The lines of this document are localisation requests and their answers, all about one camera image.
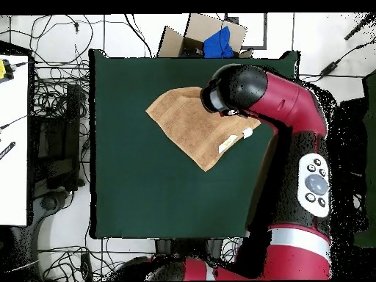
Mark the tan terry towel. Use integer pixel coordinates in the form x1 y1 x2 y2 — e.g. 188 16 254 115
145 86 261 173

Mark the blue garment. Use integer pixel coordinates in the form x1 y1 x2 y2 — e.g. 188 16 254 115
203 26 235 59

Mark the open cardboard box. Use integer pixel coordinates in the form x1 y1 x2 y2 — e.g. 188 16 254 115
156 12 254 59

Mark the black power adapter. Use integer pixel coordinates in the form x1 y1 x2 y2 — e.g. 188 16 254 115
319 59 341 76

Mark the dark green table cloth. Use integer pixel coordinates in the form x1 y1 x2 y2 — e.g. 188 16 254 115
88 48 300 240

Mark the green cloth on side table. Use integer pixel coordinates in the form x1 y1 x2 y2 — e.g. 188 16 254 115
353 69 376 248

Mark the black rod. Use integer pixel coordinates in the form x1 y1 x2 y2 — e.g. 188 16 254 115
344 12 376 41

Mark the black equipment rack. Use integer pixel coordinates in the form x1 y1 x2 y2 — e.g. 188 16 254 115
29 83 86 192

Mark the white side table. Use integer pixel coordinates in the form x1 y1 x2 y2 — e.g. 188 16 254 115
0 54 29 227

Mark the black marked strip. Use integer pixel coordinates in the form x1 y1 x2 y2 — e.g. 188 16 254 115
0 141 16 161

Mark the grey rectangular frame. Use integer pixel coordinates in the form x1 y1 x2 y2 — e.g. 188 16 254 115
224 12 268 50

